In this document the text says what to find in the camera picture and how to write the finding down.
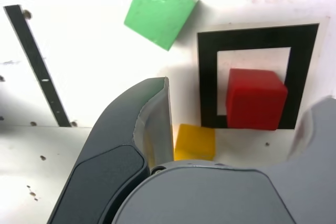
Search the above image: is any black tape square outline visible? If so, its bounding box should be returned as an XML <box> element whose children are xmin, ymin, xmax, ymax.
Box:
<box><xmin>196</xmin><ymin>24</ymin><xmax>320</xmax><ymax>130</ymax></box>

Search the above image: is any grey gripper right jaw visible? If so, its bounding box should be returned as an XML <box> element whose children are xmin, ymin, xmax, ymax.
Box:
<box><xmin>111</xmin><ymin>94</ymin><xmax>336</xmax><ymax>224</ymax></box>

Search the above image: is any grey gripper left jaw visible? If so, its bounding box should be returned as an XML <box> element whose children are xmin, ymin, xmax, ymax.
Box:
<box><xmin>48</xmin><ymin>77</ymin><xmax>175</xmax><ymax>224</ymax></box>

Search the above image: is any green cube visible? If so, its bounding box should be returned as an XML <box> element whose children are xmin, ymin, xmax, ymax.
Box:
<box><xmin>123</xmin><ymin>0</ymin><xmax>199</xmax><ymax>51</ymax></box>

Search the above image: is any red cube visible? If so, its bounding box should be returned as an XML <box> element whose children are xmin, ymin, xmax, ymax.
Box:
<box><xmin>226</xmin><ymin>68</ymin><xmax>289</xmax><ymax>131</ymax></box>

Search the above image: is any yellow cube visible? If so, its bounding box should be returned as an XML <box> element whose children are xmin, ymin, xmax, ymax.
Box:
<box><xmin>173</xmin><ymin>123</ymin><xmax>216</xmax><ymax>162</ymax></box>

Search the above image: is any black tape strip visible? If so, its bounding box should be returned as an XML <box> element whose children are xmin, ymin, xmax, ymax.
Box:
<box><xmin>3</xmin><ymin>5</ymin><xmax>72</xmax><ymax>127</ymax></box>

